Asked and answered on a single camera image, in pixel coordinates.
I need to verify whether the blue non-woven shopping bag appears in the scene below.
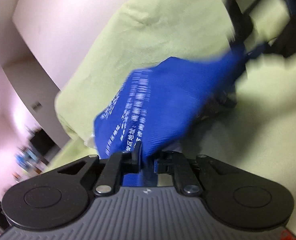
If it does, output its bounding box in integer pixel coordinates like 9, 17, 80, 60
92, 42, 267, 188

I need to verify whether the black cabinet in background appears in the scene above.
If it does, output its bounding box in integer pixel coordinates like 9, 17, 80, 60
29, 129, 56, 157

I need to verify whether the light green sofa cover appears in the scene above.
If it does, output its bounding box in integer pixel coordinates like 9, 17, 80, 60
49, 0, 296, 233

